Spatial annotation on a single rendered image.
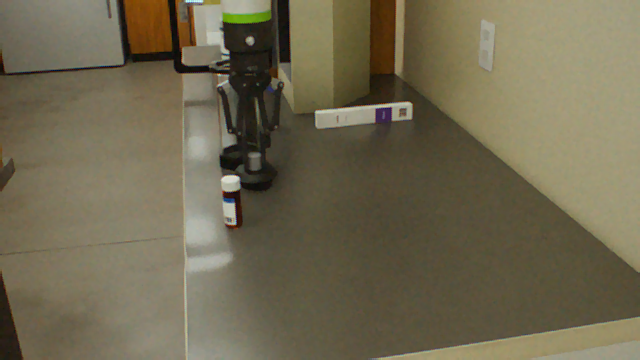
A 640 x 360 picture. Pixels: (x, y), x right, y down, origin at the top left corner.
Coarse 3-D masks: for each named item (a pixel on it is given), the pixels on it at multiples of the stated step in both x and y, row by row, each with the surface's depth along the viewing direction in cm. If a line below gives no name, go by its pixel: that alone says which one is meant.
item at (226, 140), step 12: (216, 60) 140; (228, 60) 140; (216, 96) 138; (228, 96) 135; (252, 96) 137; (216, 108) 139; (252, 108) 138; (252, 120) 139; (252, 132) 139; (228, 144) 140; (252, 144) 140; (228, 156) 141; (240, 156) 140
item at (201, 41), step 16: (176, 0) 193; (192, 0) 193; (208, 0) 193; (192, 16) 195; (208, 16) 195; (192, 32) 197; (208, 32) 197; (192, 48) 199; (208, 48) 199; (224, 48) 199; (192, 64) 201; (208, 64) 201
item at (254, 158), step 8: (256, 152) 133; (248, 160) 132; (256, 160) 131; (240, 168) 133; (248, 168) 133; (256, 168) 132; (264, 168) 133; (272, 168) 133; (240, 176) 131; (248, 176) 130; (256, 176) 130; (264, 176) 130; (272, 176) 131; (240, 184) 132; (248, 184) 131; (256, 184) 131; (264, 184) 131
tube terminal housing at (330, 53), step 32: (288, 0) 168; (320, 0) 167; (352, 0) 176; (320, 32) 170; (352, 32) 179; (320, 64) 174; (352, 64) 183; (288, 96) 186; (320, 96) 177; (352, 96) 186
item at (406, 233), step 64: (192, 128) 168; (384, 128) 166; (448, 128) 165; (192, 192) 131; (256, 192) 131; (320, 192) 130; (384, 192) 130; (448, 192) 129; (512, 192) 129; (192, 256) 108; (256, 256) 107; (320, 256) 107; (384, 256) 107; (448, 256) 106; (512, 256) 106; (576, 256) 105; (192, 320) 91; (256, 320) 91; (320, 320) 91; (384, 320) 90; (448, 320) 90; (512, 320) 90; (576, 320) 89
